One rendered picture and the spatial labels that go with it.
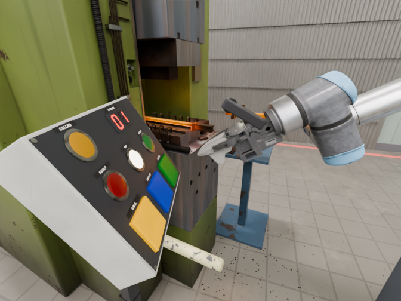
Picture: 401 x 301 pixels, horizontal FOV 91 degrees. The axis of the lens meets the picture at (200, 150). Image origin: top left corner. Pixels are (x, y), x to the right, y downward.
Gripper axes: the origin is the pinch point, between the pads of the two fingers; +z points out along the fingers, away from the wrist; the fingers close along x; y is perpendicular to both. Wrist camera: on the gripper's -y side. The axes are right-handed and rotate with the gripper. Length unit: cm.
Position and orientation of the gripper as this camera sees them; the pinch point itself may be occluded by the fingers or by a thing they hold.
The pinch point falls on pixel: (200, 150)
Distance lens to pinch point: 52.6
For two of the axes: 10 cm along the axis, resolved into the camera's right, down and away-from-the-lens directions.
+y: 5.0, 8.0, 3.4
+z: -8.7, 4.5, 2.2
